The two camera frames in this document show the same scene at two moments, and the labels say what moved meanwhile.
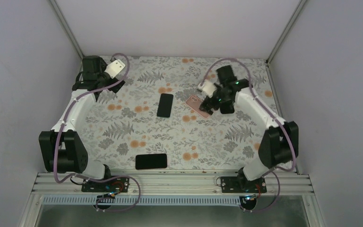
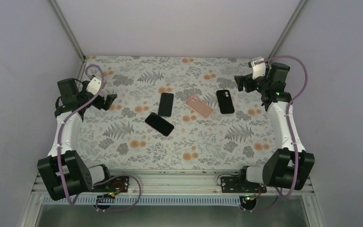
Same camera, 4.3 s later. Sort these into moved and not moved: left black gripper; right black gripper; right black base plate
Moved: right black gripper; left black gripper
Not moved: right black base plate
